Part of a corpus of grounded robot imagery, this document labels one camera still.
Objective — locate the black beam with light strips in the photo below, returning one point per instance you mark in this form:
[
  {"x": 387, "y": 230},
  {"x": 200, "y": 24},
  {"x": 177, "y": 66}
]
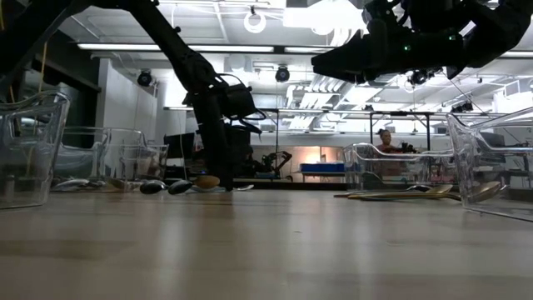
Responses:
[{"x": 250, "y": 48}]

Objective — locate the black monitor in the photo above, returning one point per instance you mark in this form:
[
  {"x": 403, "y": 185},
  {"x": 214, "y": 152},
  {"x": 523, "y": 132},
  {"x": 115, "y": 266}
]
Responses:
[{"x": 179, "y": 148}]

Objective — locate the person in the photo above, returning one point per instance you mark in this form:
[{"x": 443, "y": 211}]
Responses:
[{"x": 385, "y": 143}]

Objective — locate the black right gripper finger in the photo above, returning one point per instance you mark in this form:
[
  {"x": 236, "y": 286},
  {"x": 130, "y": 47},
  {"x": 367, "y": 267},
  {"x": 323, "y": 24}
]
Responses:
[
  {"x": 350, "y": 71},
  {"x": 350, "y": 48}
]

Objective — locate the utensils pile right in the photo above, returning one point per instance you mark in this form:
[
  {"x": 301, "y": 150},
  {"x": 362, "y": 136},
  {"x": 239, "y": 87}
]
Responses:
[{"x": 485, "y": 191}]

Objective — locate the black ceiling track light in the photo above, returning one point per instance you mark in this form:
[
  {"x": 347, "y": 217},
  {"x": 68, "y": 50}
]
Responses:
[{"x": 420, "y": 77}]

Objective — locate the black bystander robot arm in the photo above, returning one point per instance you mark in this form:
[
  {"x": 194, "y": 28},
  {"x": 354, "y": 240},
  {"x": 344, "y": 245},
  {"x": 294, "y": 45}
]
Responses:
[{"x": 277, "y": 158}]

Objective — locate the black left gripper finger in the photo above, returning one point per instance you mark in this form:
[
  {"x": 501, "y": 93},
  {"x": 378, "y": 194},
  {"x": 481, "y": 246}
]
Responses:
[
  {"x": 241, "y": 154},
  {"x": 216, "y": 158}
]

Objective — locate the clear plastic bin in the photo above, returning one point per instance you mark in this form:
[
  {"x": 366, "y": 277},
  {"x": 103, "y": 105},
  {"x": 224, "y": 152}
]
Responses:
[
  {"x": 491, "y": 166},
  {"x": 33, "y": 158},
  {"x": 125, "y": 158},
  {"x": 395, "y": 166}
]

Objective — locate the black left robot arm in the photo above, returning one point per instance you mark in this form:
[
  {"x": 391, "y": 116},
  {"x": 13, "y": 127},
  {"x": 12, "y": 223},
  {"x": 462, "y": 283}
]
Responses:
[{"x": 179, "y": 54}]

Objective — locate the black ceiling camera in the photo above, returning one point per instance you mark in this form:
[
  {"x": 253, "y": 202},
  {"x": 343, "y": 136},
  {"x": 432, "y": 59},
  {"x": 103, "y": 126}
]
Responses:
[
  {"x": 282, "y": 74},
  {"x": 144, "y": 78}
]

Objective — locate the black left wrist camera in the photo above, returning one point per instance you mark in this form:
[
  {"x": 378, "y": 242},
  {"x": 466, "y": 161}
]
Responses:
[{"x": 237, "y": 100}]

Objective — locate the black aluminium table frame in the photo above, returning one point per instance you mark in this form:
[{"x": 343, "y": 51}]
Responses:
[{"x": 291, "y": 184}]

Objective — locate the black gantry frame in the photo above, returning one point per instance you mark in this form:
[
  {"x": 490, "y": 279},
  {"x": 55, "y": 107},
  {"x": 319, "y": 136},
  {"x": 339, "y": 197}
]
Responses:
[
  {"x": 272, "y": 109},
  {"x": 399, "y": 113}
]

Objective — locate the blue storage tote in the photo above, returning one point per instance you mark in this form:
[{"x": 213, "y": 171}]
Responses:
[{"x": 322, "y": 167}]

